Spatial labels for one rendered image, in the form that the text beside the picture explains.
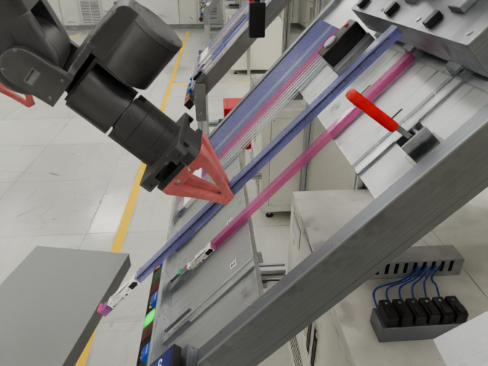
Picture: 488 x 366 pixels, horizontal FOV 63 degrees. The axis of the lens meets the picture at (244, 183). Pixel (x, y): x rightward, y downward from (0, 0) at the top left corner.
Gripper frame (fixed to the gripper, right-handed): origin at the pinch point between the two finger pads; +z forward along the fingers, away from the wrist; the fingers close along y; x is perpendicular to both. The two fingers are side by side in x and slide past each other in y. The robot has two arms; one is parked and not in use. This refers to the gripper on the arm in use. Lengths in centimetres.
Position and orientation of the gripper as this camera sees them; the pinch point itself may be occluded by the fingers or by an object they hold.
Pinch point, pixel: (225, 193)
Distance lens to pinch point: 47.9
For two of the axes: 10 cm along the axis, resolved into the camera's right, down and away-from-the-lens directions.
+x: -6.8, 6.6, 3.1
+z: 7.3, 5.9, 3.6
